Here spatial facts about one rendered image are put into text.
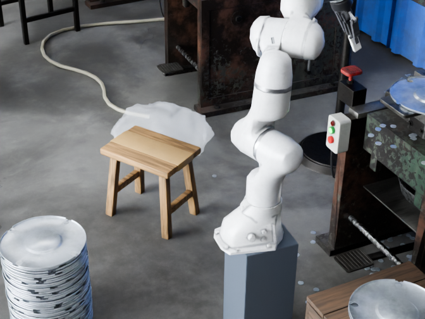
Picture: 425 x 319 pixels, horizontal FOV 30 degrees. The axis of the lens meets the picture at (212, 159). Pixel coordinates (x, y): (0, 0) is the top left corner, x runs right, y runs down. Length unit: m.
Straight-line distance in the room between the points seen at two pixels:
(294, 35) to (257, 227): 0.61
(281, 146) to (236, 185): 1.33
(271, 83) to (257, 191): 0.36
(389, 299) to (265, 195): 0.50
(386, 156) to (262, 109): 0.72
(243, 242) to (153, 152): 0.86
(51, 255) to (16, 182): 1.07
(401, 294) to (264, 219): 0.48
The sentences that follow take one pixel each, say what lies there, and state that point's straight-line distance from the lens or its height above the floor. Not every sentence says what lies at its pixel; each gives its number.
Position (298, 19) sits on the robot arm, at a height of 1.15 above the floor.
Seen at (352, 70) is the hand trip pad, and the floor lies 0.76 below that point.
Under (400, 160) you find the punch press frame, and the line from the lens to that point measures 2.81.
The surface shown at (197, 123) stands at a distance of 3.80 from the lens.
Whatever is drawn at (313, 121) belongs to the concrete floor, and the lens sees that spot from 4.17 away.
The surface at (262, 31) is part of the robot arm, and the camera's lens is 2.31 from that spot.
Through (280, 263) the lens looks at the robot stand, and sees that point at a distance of 2.56.
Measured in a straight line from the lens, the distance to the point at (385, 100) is 2.72.
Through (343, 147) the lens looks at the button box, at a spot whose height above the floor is 0.52.
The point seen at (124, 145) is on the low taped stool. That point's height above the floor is 0.33.
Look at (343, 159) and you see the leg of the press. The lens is 3.00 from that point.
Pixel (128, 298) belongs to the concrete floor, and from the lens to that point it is 3.02.
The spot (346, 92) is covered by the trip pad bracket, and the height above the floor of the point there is 0.68.
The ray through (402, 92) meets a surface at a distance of 2.78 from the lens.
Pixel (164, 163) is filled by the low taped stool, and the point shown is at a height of 0.33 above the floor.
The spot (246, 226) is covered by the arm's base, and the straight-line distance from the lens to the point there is 2.47.
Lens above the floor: 2.00
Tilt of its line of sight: 32 degrees down
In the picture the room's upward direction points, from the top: 1 degrees clockwise
